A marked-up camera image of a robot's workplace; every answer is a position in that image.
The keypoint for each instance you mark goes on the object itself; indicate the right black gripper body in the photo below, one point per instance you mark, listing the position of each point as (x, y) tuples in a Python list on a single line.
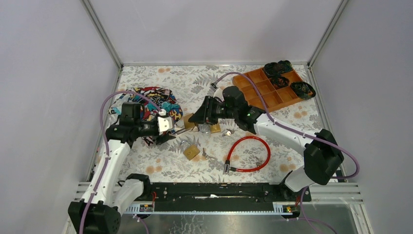
[(214, 110)]

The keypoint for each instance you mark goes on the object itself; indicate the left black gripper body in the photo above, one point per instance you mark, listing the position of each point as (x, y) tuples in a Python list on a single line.
[(159, 135)]

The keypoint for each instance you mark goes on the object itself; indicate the silver key bunch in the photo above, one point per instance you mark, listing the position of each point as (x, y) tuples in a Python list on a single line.
[(227, 132)]

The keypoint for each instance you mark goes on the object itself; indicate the brass padlock with keys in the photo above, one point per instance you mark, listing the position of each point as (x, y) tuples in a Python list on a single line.
[(189, 150)]

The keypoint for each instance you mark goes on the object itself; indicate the red cable lock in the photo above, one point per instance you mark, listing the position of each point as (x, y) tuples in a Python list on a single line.
[(264, 154)]

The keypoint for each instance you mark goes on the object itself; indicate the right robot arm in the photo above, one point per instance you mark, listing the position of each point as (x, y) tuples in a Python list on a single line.
[(319, 150)]

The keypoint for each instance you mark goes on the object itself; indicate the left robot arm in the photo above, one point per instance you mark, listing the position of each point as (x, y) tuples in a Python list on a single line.
[(100, 208)]

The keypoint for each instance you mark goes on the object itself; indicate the small dark key bunch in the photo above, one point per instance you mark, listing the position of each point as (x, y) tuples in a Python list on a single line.
[(207, 156)]

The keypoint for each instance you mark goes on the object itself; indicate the colourful patterned cloth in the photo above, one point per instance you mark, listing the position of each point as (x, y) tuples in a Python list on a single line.
[(151, 99)]

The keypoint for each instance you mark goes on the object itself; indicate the orange compartment tray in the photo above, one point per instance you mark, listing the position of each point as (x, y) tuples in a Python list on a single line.
[(258, 90)]

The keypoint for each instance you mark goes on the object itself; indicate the dark rolled cloth middle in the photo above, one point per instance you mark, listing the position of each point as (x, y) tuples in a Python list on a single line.
[(279, 82)]

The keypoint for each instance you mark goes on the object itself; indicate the dark rolled cloth back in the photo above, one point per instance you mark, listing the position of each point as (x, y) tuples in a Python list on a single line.
[(275, 69)]

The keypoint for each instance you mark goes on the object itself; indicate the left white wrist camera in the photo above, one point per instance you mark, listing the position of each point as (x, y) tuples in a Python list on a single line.
[(165, 122)]

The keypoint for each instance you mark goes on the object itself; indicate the cable lock keys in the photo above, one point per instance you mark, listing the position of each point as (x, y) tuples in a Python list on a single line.
[(258, 162)]

